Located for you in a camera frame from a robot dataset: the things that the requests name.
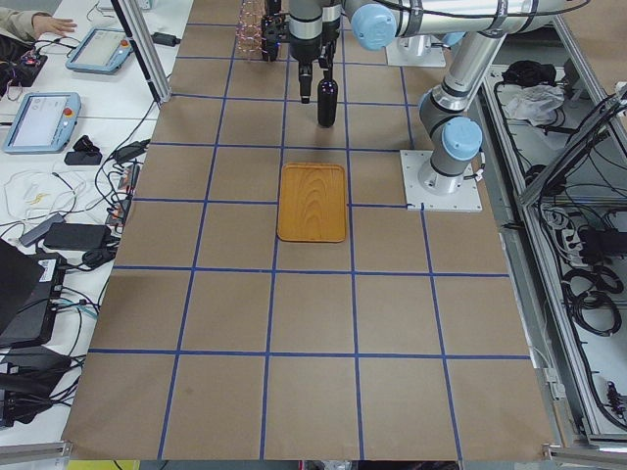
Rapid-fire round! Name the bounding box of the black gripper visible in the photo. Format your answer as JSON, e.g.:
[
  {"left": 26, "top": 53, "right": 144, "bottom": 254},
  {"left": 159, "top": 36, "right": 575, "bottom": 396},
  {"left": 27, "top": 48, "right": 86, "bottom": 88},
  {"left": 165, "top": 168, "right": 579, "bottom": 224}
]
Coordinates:
[{"left": 289, "top": 33, "right": 338, "bottom": 104}]

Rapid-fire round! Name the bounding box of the dark wine bottle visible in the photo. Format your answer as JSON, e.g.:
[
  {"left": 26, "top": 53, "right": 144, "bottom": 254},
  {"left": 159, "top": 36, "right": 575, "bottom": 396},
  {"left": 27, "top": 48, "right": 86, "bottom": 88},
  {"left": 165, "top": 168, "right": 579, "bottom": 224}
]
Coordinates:
[
  {"left": 317, "top": 70, "right": 339, "bottom": 128},
  {"left": 261, "top": 0, "right": 281, "bottom": 62}
]

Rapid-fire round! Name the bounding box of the wooden tray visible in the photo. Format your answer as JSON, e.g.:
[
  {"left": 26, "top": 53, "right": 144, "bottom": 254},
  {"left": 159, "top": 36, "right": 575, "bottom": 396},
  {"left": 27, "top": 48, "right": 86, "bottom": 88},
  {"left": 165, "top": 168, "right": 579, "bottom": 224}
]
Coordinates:
[{"left": 277, "top": 162, "right": 347, "bottom": 243}]

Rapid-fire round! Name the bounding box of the person's hand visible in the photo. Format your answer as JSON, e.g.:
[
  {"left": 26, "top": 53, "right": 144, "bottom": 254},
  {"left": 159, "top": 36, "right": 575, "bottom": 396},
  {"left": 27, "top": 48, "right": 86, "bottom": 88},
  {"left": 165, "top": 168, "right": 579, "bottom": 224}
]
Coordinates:
[{"left": 31, "top": 13, "right": 76, "bottom": 38}]

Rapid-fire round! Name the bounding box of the far teach pendant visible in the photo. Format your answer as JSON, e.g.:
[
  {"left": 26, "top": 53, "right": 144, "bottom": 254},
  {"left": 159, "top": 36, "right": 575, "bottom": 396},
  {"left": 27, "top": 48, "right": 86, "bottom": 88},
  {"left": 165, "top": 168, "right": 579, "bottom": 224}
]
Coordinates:
[{"left": 66, "top": 27, "right": 131, "bottom": 74}]

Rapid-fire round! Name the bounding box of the teach pendant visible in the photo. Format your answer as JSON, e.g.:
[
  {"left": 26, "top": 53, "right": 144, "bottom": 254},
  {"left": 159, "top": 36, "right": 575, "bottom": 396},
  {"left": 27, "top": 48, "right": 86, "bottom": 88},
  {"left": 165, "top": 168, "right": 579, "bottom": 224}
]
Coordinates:
[
  {"left": 66, "top": 27, "right": 131, "bottom": 74},
  {"left": 2, "top": 92, "right": 81, "bottom": 155}
]

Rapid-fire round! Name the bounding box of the near teach pendant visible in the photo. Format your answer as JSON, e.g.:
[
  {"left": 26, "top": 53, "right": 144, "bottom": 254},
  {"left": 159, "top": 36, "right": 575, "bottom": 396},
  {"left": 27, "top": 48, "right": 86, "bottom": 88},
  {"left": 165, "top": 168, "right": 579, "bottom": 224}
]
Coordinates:
[{"left": 2, "top": 92, "right": 81, "bottom": 155}]

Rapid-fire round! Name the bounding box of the black power adapter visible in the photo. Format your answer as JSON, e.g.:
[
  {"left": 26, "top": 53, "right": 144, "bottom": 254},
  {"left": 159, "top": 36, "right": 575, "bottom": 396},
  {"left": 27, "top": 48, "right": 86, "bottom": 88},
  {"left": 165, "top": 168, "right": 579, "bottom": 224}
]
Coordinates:
[{"left": 43, "top": 222, "right": 111, "bottom": 251}]

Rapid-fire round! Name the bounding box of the black laptop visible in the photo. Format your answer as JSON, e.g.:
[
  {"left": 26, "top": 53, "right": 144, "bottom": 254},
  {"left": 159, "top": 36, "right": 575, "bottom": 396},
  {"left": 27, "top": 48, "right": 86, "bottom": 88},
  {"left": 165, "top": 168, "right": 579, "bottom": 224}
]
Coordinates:
[{"left": 1, "top": 241, "right": 66, "bottom": 349}]

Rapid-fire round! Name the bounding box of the copper wire bottle basket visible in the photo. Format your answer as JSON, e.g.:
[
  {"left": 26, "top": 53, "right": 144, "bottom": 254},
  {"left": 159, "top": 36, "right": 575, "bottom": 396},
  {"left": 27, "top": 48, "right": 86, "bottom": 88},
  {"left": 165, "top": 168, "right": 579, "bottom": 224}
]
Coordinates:
[{"left": 236, "top": 0, "right": 265, "bottom": 60}]

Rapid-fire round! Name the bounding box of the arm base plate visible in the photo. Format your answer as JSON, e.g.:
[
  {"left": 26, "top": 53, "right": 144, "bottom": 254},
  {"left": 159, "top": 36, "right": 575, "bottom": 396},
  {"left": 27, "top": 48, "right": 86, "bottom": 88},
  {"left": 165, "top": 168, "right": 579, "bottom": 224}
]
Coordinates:
[
  {"left": 400, "top": 150, "right": 483, "bottom": 212},
  {"left": 386, "top": 35, "right": 446, "bottom": 69}
]

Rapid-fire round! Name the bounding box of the aluminium frame post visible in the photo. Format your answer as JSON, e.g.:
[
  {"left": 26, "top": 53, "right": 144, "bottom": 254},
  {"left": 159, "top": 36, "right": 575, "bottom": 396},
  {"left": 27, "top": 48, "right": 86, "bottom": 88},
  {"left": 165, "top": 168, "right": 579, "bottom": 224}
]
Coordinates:
[{"left": 112, "top": 0, "right": 171, "bottom": 107}]

